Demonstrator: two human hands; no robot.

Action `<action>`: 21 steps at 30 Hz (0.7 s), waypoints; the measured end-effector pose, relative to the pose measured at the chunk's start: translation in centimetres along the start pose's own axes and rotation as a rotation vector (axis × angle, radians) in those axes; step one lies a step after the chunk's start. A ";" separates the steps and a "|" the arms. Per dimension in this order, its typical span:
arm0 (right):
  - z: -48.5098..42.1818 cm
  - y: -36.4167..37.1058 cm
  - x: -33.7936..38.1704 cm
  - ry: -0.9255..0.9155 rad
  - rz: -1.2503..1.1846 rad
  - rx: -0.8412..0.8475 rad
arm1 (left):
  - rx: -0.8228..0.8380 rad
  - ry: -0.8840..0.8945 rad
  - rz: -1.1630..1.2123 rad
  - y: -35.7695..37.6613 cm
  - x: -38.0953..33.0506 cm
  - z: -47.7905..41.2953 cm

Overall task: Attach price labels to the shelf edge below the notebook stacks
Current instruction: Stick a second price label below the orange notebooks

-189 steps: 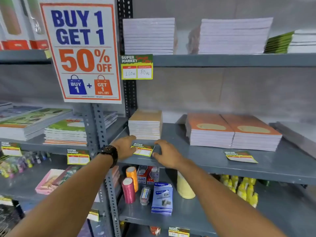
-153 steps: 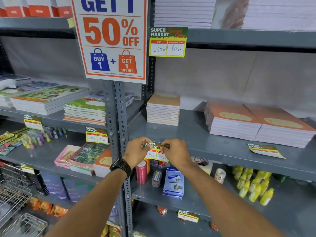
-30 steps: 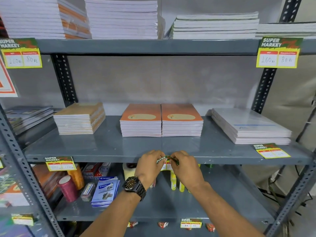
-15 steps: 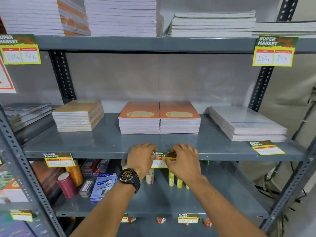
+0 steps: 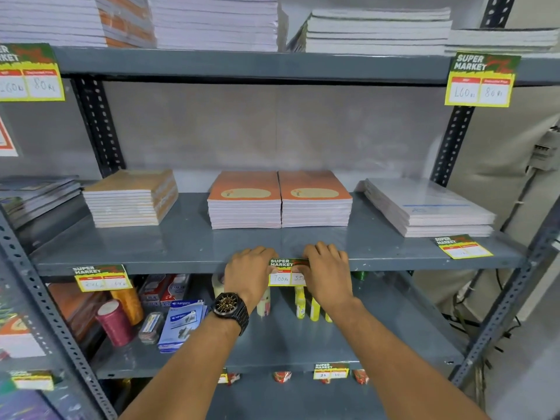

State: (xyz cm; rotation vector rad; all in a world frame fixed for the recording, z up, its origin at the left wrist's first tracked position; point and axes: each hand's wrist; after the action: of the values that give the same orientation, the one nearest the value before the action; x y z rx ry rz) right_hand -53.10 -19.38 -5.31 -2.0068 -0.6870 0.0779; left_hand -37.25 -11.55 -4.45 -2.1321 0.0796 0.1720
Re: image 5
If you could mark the person's right hand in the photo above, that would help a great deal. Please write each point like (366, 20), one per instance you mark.
(330, 275)

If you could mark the person's left hand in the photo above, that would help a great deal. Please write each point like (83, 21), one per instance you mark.
(245, 275)

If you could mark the person's right fingers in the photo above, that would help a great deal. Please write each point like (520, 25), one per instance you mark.
(317, 251)

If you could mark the person's left fingers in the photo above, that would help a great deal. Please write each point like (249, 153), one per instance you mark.
(262, 254)

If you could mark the green yellow price tag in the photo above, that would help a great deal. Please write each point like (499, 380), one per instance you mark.
(331, 371)
(481, 80)
(463, 247)
(286, 273)
(33, 380)
(103, 277)
(30, 76)

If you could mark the person's left forearm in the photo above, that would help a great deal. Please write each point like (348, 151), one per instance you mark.
(188, 371)

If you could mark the person's right forearm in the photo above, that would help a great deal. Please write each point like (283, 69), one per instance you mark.
(393, 367)

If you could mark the white glue bottle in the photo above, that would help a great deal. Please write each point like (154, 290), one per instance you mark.
(264, 304)

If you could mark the stack of orange notebooks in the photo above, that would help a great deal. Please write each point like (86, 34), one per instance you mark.
(245, 201)
(315, 199)

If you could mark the yellow glue bottle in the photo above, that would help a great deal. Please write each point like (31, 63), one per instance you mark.
(315, 310)
(300, 304)

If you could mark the black wristwatch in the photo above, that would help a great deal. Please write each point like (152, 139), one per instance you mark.
(229, 308)

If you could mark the grey metal shelf rack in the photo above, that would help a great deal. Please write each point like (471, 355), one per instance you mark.
(183, 244)

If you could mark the stack of red boxes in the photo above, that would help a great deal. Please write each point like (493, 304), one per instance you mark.
(164, 290)

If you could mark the stack of blue stapler boxes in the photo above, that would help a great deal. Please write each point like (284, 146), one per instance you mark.
(181, 325)

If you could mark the stack of plastic-wrapped white notebooks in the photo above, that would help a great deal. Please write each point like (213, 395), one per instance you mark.
(433, 209)

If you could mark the red packet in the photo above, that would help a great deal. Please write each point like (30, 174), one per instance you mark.
(361, 377)
(282, 376)
(229, 378)

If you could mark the small grey staple box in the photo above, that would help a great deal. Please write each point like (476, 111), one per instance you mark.
(151, 328)

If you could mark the stack of tan notebooks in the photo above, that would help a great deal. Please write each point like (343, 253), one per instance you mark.
(131, 199)

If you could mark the orange thread spool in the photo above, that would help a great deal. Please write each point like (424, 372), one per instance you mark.
(129, 306)

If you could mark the maroon thread spool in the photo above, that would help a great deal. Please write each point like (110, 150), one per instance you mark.
(114, 323)

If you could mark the grey metal side rack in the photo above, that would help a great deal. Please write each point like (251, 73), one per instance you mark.
(39, 301)

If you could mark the stack of dark-cover notebooks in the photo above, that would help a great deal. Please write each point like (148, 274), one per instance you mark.
(39, 199)

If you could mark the white electrical box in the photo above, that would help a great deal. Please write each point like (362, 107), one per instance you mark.
(544, 148)

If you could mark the stack of orange-edged notebooks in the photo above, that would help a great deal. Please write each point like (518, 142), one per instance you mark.
(127, 21)

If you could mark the red white sign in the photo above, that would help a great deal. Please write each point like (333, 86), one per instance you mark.
(6, 137)

